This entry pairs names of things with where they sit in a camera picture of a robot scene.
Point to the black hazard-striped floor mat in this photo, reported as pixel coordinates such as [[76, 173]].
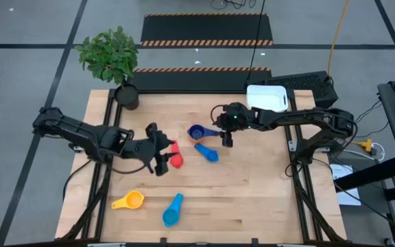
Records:
[[206, 29], [197, 80]]

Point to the navy blue measuring cup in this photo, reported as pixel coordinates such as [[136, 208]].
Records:
[[197, 132]]

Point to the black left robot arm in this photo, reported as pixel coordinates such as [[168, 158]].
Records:
[[81, 133]]

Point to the yellow measuring cup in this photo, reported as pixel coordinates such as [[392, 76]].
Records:
[[134, 199]]

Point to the black table frame rails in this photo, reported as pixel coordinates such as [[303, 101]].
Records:
[[110, 103], [291, 99]]

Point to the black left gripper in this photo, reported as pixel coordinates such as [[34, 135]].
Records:
[[142, 149]]

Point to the black computer case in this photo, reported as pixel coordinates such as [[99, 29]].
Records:
[[307, 84]]

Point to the red measuring cup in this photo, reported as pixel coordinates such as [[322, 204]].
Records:
[[177, 159]]

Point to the yellow power plug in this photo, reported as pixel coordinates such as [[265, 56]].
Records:
[[367, 144]]

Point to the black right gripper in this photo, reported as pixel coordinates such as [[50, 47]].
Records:
[[235, 118]]

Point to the white paper sheet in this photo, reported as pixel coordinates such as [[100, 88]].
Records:
[[341, 169]]

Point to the black edge bracket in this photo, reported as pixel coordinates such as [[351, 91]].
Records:
[[254, 241], [163, 241]]

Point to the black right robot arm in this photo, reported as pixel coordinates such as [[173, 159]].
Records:
[[303, 118]]

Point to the green plant in black pot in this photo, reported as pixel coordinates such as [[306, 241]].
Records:
[[110, 56]]

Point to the light blue measuring cup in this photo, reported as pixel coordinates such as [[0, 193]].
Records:
[[170, 216]]

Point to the small royal blue measuring cup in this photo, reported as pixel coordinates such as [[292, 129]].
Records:
[[209, 155]]

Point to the white plastic basket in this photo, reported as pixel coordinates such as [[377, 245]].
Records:
[[266, 96]]

